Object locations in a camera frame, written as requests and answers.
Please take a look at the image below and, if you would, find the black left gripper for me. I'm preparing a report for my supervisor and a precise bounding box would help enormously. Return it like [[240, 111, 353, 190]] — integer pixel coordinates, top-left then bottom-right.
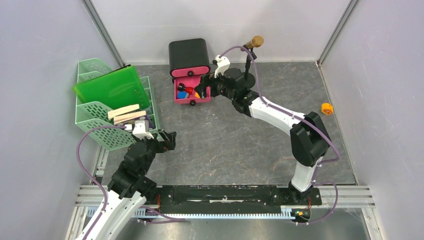
[[132, 128, 176, 175]]

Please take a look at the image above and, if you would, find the white cable duct strip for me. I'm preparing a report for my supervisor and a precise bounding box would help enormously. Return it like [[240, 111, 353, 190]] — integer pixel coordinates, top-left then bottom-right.
[[132, 205, 299, 220]]

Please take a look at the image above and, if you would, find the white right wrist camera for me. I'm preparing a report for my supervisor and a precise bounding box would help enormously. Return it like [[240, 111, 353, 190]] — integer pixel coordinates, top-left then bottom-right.
[[212, 55, 231, 78]]

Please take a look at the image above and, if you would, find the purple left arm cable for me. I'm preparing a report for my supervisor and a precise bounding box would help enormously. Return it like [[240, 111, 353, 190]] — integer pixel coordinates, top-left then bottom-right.
[[76, 124, 188, 240]]

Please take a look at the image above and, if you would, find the gold microphone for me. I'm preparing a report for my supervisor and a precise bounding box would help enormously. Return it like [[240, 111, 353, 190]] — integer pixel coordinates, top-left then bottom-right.
[[243, 35, 264, 50]]

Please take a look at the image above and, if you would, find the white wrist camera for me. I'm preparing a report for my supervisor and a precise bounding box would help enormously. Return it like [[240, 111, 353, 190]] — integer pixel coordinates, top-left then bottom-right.
[[212, 55, 231, 78], [124, 120, 154, 140]]

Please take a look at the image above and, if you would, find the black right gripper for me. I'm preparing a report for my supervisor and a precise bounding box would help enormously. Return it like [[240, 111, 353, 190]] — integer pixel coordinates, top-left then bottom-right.
[[194, 72, 235, 101]]

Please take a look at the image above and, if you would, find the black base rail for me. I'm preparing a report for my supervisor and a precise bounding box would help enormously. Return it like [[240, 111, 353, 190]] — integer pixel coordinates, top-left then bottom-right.
[[146, 185, 322, 215]]

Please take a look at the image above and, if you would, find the green mesh file rack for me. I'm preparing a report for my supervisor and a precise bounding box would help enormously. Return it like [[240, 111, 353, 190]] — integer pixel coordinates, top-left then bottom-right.
[[75, 58, 160, 151]]

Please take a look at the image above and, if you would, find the orange tape measure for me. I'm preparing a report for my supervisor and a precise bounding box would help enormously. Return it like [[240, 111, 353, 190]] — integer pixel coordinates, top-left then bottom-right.
[[321, 102, 334, 115]]

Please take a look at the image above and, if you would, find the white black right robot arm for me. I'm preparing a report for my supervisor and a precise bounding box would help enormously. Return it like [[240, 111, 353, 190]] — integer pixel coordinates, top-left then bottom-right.
[[194, 68, 330, 204]]

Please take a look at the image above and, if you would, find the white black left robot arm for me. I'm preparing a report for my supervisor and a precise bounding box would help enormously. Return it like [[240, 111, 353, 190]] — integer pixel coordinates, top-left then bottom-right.
[[77, 129, 177, 240]]

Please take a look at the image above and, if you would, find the red black stamp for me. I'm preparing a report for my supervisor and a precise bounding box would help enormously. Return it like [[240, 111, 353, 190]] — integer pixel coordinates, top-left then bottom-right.
[[177, 82, 195, 95]]

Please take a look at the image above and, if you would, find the green clip file folder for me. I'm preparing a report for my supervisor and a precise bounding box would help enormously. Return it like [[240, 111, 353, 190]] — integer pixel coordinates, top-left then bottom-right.
[[72, 65, 151, 110]]

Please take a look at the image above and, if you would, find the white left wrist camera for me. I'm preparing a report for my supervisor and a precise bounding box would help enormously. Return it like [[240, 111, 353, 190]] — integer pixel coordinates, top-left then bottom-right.
[[124, 120, 154, 140]]

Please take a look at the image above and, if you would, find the blue eraser block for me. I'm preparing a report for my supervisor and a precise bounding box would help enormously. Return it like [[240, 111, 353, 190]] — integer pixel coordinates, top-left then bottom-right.
[[176, 91, 190, 99]]

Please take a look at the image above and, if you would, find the black pink drawer organizer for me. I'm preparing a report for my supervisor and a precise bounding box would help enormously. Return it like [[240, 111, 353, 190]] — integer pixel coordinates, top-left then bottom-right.
[[168, 38, 212, 107]]

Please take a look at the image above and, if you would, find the black microphone stand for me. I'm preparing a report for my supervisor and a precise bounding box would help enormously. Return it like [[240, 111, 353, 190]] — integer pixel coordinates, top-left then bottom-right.
[[243, 45, 257, 89]]

